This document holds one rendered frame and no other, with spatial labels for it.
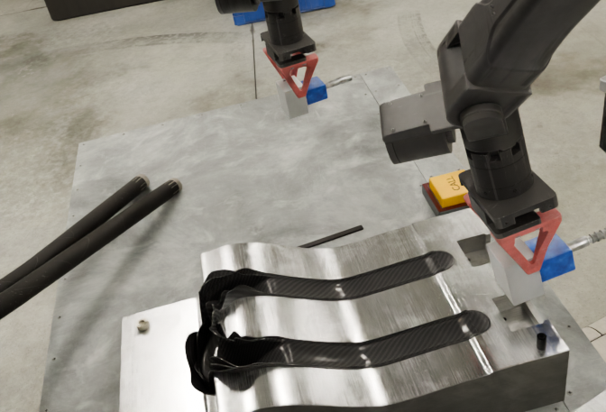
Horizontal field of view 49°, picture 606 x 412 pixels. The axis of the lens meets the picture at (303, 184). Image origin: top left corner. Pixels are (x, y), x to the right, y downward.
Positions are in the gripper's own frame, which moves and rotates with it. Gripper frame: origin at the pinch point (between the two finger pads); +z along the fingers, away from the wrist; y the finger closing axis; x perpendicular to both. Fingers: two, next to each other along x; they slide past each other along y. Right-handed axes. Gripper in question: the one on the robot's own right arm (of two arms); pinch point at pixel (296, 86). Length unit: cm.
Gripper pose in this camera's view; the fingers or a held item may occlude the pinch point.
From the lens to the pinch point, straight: 116.9
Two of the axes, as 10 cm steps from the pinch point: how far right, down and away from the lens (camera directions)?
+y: 3.5, 5.1, -7.9
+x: 9.2, -3.3, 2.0
